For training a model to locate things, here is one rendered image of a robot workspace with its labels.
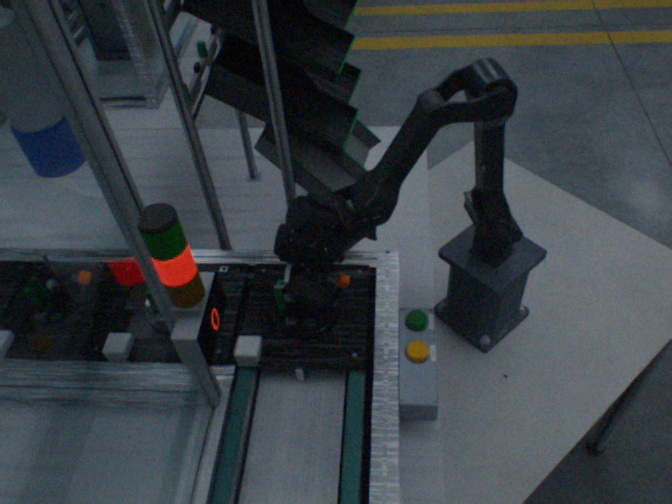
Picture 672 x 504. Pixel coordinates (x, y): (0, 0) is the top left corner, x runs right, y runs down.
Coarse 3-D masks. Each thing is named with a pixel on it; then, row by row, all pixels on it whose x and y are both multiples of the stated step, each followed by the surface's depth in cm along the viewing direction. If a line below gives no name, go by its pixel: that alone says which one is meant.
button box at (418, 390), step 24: (408, 312) 115; (432, 312) 114; (408, 336) 111; (432, 336) 110; (408, 360) 107; (432, 360) 107; (408, 384) 104; (432, 384) 104; (408, 408) 102; (432, 408) 102
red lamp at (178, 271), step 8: (184, 256) 75; (192, 256) 77; (160, 264) 74; (168, 264) 74; (176, 264) 74; (184, 264) 75; (192, 264) 77; (160, 272) 76; (168, 272) 75; (176, 272) 75; (184, 272) 76; (192, 272) 77; (168, 280) 76; (176, 280) 76; (184, 280) 77
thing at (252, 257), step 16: (208, 256) 128; (224, 256) 128; (240, 256) 128; (256, 256) 127; (272, 256) 127; (352, 256) 125; (368, 256) 125; (240, 320) 121; (224, 368) 109; (224, 384) 107
